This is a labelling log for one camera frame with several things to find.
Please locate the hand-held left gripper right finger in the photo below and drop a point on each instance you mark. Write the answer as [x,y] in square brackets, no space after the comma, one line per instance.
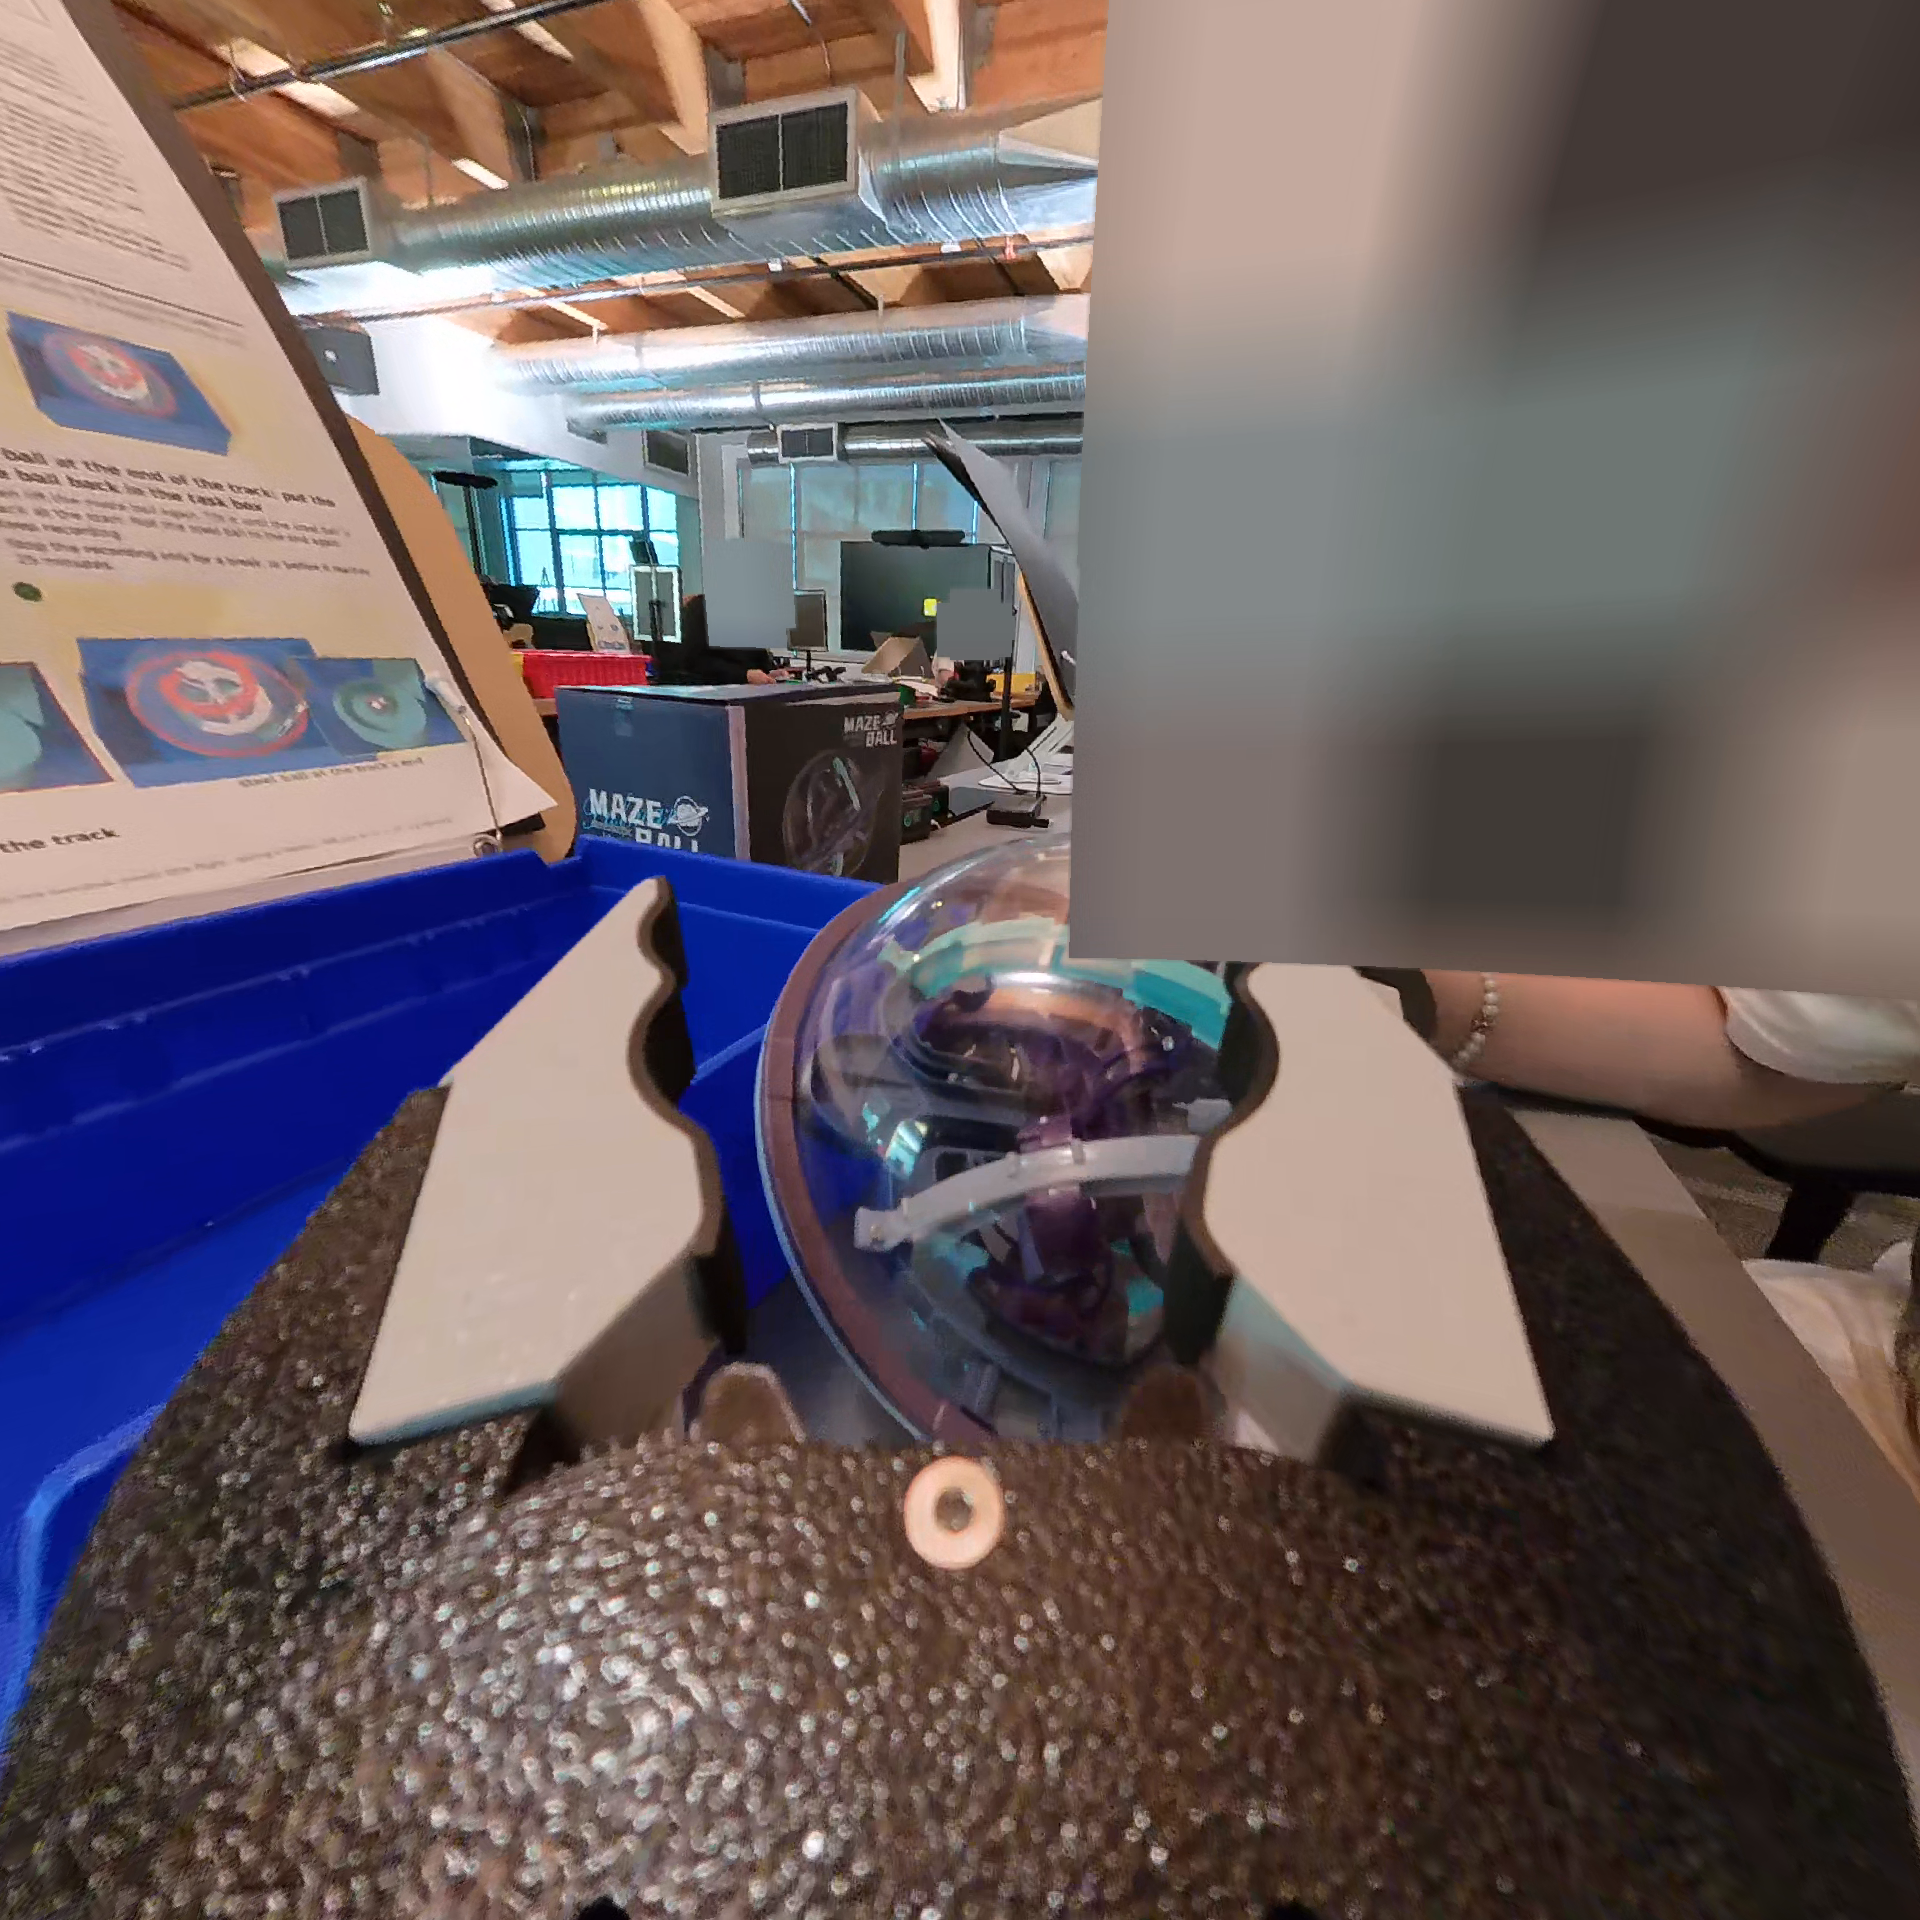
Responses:
[1364,1231]

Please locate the person's right forearm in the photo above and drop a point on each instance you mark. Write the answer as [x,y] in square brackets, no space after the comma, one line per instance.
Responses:
[1622,1050]

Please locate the blue plastic bin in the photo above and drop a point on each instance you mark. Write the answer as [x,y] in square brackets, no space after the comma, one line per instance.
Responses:
[224,1050]

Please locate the clear plastic maze ball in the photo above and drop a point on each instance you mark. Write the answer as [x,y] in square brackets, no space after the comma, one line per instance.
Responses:
[960,1141]

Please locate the silver air duct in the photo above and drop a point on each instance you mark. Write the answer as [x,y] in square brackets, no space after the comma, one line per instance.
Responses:
[931,182]

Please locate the person's white shirt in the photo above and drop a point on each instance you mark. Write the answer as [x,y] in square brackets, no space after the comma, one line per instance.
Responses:
[1828,1037]

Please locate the dark maze ball packaging box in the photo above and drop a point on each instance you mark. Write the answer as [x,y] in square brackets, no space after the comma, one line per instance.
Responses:
[660,765]

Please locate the red plastic bin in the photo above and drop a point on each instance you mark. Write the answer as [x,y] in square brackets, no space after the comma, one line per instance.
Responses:
[578,671]

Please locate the black computer monitor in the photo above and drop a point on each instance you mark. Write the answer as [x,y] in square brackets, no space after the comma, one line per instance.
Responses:
[900,593]

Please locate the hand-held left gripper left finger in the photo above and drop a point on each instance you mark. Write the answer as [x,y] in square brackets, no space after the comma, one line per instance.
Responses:
[524,1231]

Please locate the printed instruction sheet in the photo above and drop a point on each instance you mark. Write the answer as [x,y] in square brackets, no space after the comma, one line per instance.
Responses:
[164,524]

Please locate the black electronic box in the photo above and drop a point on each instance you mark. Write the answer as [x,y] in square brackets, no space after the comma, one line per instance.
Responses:
[1020,809]

